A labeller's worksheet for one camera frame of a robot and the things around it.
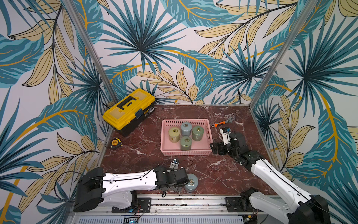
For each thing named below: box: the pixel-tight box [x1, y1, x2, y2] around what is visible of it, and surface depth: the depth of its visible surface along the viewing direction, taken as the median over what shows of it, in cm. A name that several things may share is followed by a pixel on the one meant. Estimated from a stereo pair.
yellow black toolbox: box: [102, 88, 156, 138], surface depth 96 cm
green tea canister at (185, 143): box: [179, 135, 193, 151], surface depth 90 cm
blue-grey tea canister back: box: [180, 122, 193, 137], surface depth 97 cm
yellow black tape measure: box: [110, 137, 124, 149], surface depth 95 cm
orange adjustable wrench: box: [211, 117, 235, 128], surface depth 111 cm
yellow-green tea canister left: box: [168, 126, 181, 143], surface depth 95 cm
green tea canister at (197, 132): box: [192, 125, 205, 142], surface depth 97 cm
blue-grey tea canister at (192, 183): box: [183, 173, 199, 193], surface depth 75 cm
